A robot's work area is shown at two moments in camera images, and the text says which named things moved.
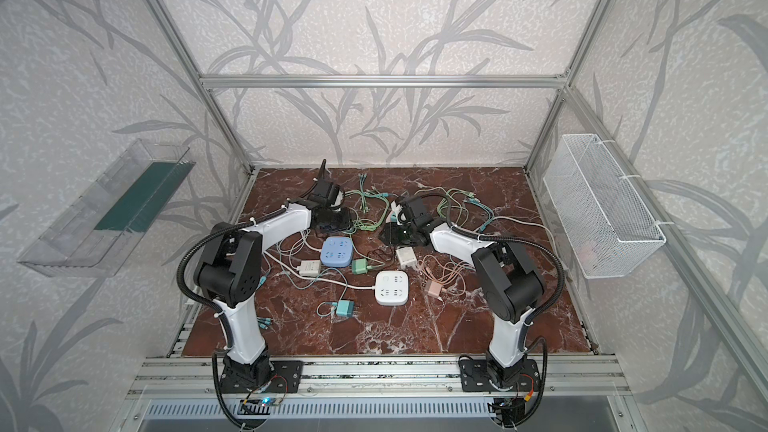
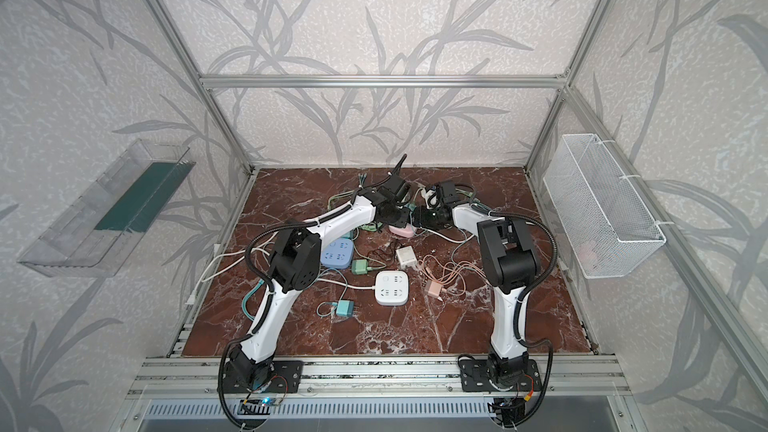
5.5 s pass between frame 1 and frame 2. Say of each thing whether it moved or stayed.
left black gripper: moved
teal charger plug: stayed
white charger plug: stayed
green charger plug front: stayed
